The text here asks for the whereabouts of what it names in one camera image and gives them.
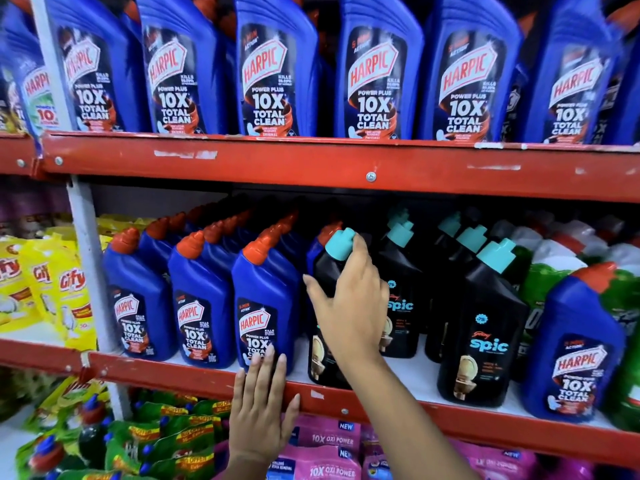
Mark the person's right hand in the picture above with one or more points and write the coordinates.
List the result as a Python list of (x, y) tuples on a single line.
[(352, 314)]

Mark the person's left hand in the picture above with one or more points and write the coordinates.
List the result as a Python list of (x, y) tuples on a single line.
[(257, 424)]

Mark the person's left middle finger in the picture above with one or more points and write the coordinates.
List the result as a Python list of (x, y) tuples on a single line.
[(267, 369)]

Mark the person's left thumb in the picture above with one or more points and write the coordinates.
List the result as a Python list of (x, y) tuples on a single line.
[(292, 412)]

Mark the person's right thumb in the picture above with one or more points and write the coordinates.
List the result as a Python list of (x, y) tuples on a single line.
[(316, 293)]

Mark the person's left little finger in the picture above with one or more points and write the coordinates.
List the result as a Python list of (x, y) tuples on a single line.
[(239, 392)]

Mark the black bottle teal cap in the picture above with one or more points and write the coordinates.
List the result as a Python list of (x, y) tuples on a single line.
[(325, 274)]

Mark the person's right forearm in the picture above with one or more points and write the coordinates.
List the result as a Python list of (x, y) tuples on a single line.
[(405, 424)]

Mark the person's left forearm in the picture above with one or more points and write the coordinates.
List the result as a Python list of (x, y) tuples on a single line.
[(242, 470)]

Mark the pile of pink pouches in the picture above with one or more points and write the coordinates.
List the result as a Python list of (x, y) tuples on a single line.
[(325, 444)]

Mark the pile of green pouches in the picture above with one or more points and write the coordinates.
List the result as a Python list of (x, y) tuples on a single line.
[(175, 434)]

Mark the group of small blue bottles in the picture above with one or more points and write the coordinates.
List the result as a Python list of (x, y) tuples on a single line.
[(200, 304)]

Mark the red metal shelf beam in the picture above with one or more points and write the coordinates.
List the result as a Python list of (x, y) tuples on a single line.
[(475, 422), (35, 357), (17, 154), (325, 167)]

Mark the dark bottle red cap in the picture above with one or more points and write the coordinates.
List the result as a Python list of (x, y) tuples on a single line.
[(92, 419), (47, 454)]

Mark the group of black cleaner bottles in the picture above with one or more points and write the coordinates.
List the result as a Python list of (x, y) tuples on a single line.
[(480, 319)]

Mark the pile of yellow packets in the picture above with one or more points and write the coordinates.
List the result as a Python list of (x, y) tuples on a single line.
[(70, 294)]

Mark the row of large blue bottles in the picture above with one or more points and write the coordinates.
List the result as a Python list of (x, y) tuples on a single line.
[(275, 69)]

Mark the group of green bottles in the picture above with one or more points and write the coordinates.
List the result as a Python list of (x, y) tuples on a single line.
[(545, 279)]

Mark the blue bottle orange cap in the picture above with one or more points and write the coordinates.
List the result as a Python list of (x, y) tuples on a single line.
[(575, 344)]

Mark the pile of purple packets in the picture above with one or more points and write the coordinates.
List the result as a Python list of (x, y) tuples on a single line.
[(30, 204)]

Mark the blue bottle green white label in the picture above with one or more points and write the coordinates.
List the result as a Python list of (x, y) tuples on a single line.
[(35, 89)]

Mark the white metal shelf post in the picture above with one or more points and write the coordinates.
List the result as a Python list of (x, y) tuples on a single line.
[(86, 229)]

